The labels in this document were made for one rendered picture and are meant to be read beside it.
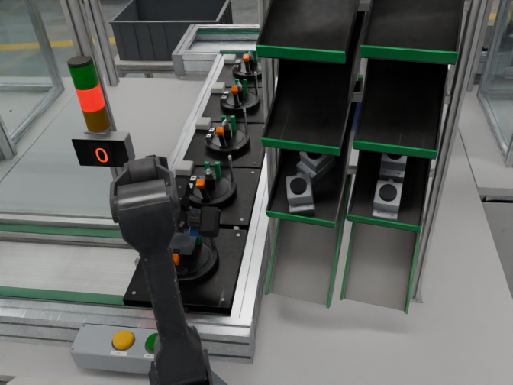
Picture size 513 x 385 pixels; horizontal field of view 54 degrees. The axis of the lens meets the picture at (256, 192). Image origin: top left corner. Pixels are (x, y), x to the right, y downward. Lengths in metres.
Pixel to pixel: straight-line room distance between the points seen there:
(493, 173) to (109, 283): 1.16
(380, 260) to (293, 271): 0.18
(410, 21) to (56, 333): 0.95
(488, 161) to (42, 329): 1.36
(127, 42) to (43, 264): 1.91
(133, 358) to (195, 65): 1.44
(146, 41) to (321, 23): 2.28
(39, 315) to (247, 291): 0.45
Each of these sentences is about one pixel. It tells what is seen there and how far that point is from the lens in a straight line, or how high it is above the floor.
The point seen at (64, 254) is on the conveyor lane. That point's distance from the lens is 1.39.
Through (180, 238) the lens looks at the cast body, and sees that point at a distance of 1.11.
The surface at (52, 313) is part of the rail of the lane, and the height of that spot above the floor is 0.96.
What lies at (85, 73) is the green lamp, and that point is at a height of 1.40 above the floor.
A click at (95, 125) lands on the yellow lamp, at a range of 1.13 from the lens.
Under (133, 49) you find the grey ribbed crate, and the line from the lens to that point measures 3.07.
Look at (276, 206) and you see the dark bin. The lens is 0.96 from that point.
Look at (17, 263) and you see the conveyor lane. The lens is 1.42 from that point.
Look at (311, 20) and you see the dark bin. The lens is 0.81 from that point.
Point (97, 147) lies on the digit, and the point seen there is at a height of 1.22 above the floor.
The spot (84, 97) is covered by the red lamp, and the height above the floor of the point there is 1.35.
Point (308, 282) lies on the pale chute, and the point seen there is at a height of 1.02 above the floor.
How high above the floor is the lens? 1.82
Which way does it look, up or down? 39 degrees down
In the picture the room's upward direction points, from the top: 4 degrees counter-clockwise
